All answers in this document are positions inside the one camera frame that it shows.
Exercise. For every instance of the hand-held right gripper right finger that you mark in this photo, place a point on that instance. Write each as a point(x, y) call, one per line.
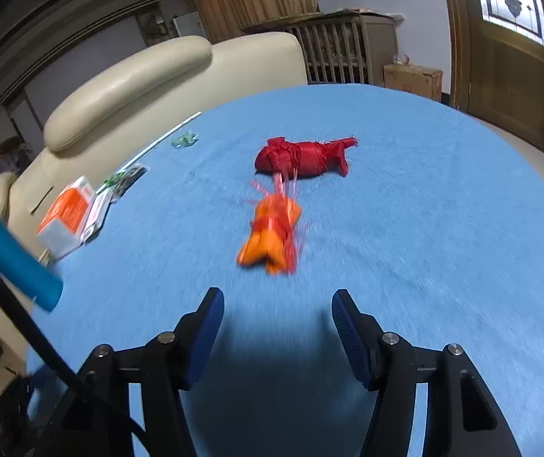
point(350, 342)

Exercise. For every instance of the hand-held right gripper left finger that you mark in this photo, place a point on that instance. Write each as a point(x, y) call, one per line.
point(207, 338)

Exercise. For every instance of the orange snack packet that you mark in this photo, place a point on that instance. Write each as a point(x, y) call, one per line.
point(269, 238)

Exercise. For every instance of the dark red snack packet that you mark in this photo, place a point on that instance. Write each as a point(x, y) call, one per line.
point(300, 157)

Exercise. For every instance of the blue tablecloth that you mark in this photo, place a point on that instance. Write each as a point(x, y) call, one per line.
point(419, 228)

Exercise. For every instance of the green and white packet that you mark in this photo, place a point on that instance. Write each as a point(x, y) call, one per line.
point(119, 183)

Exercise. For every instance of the orange and white box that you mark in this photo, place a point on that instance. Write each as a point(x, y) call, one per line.
point(65, 214)

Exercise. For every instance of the small green wrapper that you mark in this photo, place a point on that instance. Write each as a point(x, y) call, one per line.
point(184, 139)

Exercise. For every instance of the thin white stick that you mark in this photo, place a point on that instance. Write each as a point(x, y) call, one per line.
point(167, 135)

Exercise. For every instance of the teal cylinder bottle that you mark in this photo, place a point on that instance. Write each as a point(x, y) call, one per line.
point(10, 252)

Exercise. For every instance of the cream leather sofa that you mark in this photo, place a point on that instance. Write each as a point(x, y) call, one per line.
point(157, 85)

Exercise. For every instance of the cardboard box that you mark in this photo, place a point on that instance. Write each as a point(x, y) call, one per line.
point(412, 81)

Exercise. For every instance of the wooden slatted cabinet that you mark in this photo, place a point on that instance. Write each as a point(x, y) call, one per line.
point(338, 47)

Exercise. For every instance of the white appliance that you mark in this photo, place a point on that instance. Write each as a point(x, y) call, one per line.
point(190, 26)

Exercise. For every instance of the wooden door with glass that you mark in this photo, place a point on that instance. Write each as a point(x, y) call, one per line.
point(505, 71)

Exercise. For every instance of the framed wall picture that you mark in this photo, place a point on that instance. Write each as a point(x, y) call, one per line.
point(155, 24)

